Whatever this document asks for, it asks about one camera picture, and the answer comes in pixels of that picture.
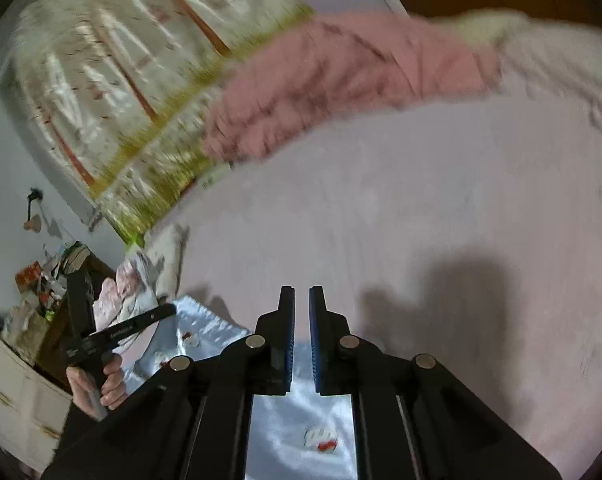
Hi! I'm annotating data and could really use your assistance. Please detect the person's left hand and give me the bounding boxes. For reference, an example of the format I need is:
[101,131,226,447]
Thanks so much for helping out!
[66,360,130,413]

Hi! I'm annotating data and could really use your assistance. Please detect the pink quilt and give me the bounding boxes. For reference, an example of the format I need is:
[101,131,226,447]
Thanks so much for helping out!
[201,12,504,163]

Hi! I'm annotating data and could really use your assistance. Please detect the pile of folded clothes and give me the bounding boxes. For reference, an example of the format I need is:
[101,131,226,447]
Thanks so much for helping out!
[114,250,161,331]

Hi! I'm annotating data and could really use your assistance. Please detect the tree print curtain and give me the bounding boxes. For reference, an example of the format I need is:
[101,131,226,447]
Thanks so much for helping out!
[1,0,317,241]

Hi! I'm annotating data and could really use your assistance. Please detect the pile of papers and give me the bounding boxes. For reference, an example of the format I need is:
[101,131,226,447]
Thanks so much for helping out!
[1,300,49,361]

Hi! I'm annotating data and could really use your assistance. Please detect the stack of books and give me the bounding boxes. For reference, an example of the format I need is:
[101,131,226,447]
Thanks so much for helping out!
[56,241,91,276]

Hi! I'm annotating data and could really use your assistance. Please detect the dark wooden desk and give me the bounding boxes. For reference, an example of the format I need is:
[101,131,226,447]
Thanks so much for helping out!
[36,255,122,391]

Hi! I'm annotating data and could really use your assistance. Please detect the red box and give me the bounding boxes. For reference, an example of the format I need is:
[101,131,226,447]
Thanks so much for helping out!
[15,262,44,291]

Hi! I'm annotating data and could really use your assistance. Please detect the wall lamp with pink shade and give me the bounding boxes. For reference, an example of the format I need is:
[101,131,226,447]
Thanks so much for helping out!
[24,187,44,233]

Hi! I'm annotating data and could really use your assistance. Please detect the white cabinet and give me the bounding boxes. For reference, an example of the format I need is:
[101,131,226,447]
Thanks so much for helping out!
[0,320,74,471]

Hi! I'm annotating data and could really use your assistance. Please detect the light blue satin pants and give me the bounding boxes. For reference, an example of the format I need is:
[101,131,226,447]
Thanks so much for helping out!
[131,294,358,480]

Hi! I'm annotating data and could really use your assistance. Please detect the pink folded garment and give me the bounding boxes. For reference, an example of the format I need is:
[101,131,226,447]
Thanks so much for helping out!
[94,276,128,330]

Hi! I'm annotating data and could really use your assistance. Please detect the cream towel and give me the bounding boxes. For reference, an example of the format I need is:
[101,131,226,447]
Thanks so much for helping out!
[147,224,188,298]

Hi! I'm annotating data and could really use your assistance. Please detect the pale pillow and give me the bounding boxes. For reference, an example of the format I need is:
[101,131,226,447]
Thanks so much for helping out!
[453,10,602,131]

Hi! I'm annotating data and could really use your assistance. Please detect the pink bed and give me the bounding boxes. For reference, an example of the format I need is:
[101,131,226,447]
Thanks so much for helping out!
[126,67,602,480]

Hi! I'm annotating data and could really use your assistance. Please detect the long white green item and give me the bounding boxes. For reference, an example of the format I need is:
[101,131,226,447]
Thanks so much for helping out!
[198,164,232,190]

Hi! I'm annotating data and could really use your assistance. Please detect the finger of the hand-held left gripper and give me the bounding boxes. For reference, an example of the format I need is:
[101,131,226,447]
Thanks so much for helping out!
[130,303,178,334]

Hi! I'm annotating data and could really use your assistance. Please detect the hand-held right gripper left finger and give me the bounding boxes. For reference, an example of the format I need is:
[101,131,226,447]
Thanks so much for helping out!
[41,285,296,480]

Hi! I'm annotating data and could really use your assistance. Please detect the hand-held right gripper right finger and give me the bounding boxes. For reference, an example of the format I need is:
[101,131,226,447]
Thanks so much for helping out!
[309,285,564,480]

